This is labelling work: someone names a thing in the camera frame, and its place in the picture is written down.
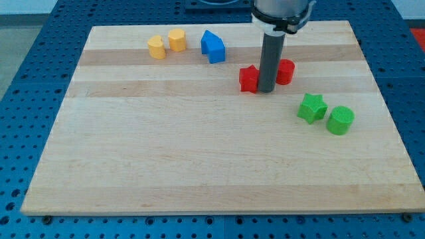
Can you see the yellow heart block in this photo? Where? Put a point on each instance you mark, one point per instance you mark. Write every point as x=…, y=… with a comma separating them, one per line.
x=156, y=47

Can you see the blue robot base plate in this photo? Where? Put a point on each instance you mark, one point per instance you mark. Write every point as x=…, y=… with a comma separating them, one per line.
x=216, y=5

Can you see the yellow hexagon block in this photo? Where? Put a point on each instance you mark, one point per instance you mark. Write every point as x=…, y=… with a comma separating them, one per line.
x=177, y=40

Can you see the green cylinder block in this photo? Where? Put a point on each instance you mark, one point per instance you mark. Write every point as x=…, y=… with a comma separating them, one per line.
x=340, y=120

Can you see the green star block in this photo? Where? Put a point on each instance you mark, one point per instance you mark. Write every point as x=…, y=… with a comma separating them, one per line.
x=312, y=108

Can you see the red cylinder block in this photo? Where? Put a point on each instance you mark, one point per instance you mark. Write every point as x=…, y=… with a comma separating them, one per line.
x=286, y=70

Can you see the blue house-shaped block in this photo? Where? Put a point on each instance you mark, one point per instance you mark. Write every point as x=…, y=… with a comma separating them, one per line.
x=213, y=47

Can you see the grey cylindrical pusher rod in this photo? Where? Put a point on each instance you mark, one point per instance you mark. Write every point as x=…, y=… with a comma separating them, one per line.
x=269, y=62

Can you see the light wooden board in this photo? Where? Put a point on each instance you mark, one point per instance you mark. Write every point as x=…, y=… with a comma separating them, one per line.
x=140, y=136

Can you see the red star block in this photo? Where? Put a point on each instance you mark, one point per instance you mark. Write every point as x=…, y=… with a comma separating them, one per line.
x=248, y=79

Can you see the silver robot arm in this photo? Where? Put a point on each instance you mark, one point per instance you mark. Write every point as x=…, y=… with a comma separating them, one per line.
x=278, y=17

